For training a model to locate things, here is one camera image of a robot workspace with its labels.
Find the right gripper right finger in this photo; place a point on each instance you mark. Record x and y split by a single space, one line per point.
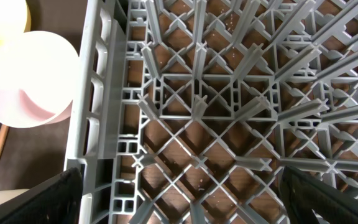
305 196

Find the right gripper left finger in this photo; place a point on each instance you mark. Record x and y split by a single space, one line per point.
56 200

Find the grey dishwasher rack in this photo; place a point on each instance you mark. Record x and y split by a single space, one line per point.
188 111

